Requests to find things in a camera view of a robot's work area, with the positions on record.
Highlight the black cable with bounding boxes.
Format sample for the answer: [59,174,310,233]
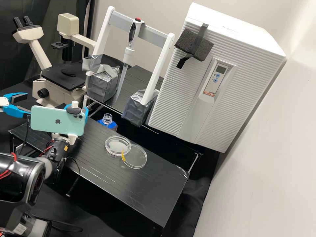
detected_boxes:
[19,117,32,155]

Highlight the petri dish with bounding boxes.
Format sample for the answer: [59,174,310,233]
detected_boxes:
[104,135,131,157]

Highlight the blue bottle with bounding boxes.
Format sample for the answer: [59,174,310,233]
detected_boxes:
[96,113,119,132]

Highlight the white pipette stand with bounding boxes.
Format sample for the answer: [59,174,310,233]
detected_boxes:
[85,6,176,106]

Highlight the white incubator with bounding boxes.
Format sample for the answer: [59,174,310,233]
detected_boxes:
[184,2,287,61]

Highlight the black platform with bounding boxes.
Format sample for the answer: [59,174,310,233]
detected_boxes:
[84,65,204,175]
[8,115,190,230]

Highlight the incubator door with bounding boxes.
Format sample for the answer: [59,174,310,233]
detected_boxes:
[145,16,287,154]

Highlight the right wrist camera phone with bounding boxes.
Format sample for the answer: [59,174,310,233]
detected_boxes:
[29,100,86,139]

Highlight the petri dish lid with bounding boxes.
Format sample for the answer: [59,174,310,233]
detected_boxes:
[121,144,148,170]

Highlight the pipette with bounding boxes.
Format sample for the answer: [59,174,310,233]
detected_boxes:
[115,17,146,102]

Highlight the cream microscope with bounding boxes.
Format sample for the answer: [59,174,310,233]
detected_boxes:
[12,13,97,106]

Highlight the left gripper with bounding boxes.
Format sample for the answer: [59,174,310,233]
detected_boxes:
[0,92,32,121]

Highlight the grey taped block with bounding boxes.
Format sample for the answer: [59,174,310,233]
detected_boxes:
[121,89,160,128]
[82,55,121,103]

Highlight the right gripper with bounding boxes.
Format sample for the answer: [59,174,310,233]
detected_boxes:
[51,132,78,145]

